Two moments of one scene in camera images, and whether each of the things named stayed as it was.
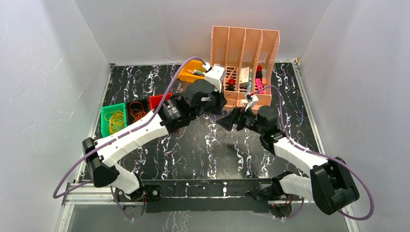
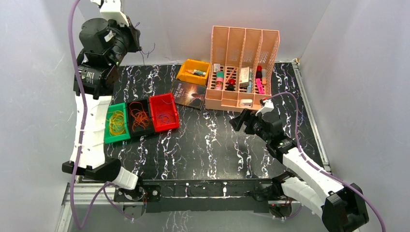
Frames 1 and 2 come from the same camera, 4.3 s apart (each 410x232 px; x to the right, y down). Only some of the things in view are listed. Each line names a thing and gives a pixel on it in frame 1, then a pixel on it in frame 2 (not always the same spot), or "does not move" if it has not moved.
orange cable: [137, 110] does not move
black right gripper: [238, 117] does not move
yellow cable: [116, 119] does not move
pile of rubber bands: [225, 135] -> [141, 51]
